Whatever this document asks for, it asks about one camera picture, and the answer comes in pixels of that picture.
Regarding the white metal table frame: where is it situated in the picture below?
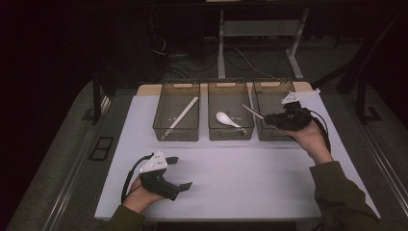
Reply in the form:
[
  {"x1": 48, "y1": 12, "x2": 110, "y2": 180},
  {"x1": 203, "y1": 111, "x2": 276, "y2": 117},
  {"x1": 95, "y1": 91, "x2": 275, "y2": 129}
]
[{"x1": 217, "y1": 8, "x2": 311, "y2": 81}]

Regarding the person's left hand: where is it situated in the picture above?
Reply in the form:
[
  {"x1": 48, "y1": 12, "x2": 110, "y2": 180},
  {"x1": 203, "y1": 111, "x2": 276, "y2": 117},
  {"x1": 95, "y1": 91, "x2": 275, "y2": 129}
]
[{"x1": 122, "y1": 176, "x2": 166, "y2": 215}]

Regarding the steel fork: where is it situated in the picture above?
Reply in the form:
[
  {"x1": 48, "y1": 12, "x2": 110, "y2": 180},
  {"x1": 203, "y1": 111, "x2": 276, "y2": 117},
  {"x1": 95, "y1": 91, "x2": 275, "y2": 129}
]
[{"x1": 241, "y1": 103, "x2": 265, "y2": 119}]

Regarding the dark metal stand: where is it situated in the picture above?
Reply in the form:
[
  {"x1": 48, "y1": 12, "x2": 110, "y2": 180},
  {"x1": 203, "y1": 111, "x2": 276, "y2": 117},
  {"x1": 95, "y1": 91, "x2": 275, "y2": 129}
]
[{"x1": 355, "y1": 80, "x2": 383, "y2": 124}]

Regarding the white floor cable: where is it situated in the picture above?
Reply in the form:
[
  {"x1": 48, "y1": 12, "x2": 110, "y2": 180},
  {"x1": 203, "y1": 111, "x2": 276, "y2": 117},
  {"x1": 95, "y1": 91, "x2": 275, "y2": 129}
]
[{"x1": 235, "y1": 47, "x2": 277, "y2": 80}]

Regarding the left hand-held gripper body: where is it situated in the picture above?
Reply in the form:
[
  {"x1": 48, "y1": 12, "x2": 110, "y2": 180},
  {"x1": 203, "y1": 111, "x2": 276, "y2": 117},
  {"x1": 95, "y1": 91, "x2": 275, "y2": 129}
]
[{"x1": 139, "y1": 150, "x2": 181, "y2": 202}]

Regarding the steel table knife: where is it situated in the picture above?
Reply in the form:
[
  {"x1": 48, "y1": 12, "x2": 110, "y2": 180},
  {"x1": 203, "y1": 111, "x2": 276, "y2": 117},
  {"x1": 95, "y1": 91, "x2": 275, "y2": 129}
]
[{"x1": 242, "y1": 104, "x2": 266, "y2": 120}]

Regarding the white chopstick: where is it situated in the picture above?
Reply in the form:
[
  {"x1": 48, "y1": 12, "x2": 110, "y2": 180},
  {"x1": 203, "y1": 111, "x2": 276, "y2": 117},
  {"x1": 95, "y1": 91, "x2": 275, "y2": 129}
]
[
  {"x1": 160, "y1": 95, "x2": 199, "y2": 141},
  {"x1": 162, "y1": 96, "x2": 200, "y2": 141}
]

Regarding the white ceramic soup spoon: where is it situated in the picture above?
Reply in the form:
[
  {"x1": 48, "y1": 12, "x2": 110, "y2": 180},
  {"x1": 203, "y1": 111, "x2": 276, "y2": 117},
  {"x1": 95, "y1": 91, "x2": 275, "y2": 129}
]
[{"x1": 215, "y1": 111, "x2": 243, "y2": 129}]

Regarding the bundle of black floor cables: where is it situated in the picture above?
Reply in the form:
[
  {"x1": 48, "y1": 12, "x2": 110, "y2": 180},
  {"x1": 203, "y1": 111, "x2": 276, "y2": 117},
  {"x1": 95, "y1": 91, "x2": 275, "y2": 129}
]
[{"x1": 150, "y1": 15, "x2": 219, "y2": 81}]

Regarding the person's right hand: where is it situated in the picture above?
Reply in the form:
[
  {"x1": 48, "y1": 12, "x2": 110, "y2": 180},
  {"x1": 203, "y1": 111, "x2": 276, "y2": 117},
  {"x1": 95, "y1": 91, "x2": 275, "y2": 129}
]
[{"x1": 282, "y1": 119, "x2": 335, "y2": 166}]

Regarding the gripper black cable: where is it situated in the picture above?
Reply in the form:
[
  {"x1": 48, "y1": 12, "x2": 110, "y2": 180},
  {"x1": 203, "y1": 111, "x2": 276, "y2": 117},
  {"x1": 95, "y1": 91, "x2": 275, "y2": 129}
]
[
  {"x1": 120, "y1": 153, "x2": 155, "y2": 205},
  {"x1": 307, "y1": 109, "x2": 332, "y2": 152}
]

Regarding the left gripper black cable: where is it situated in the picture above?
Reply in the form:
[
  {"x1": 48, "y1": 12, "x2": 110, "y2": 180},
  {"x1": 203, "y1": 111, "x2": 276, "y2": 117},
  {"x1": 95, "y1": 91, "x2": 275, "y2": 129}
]
[{"x1": 120, "y1": 153, "x2": 155, "y2": 205}]

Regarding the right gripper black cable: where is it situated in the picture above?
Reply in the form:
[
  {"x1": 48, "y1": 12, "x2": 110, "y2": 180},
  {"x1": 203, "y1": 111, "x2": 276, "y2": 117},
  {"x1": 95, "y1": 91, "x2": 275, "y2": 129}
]
[{"x1": 307, "y1": 109, "x2": 332, "y2": 152}]

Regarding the smoky clear plastic bin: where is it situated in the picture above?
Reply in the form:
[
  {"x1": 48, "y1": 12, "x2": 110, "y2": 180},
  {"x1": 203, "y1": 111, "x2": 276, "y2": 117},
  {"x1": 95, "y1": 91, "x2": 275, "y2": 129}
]
[
  {"x1": 252, "y1": 79, "x2": 310, "y2": 142},
  {"x1": 207, "y1": 80, "x2": 256, "y2": 141},
  {"x1": 152, "y1": 80, "x2": 201, "y2": 142}
]

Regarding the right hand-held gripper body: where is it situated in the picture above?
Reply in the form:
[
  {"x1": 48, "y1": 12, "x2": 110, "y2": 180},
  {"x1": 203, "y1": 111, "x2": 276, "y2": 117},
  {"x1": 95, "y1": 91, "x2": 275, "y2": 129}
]
[{"x1": 272, "y1": 88, "x2": 321, "y2": 132}]

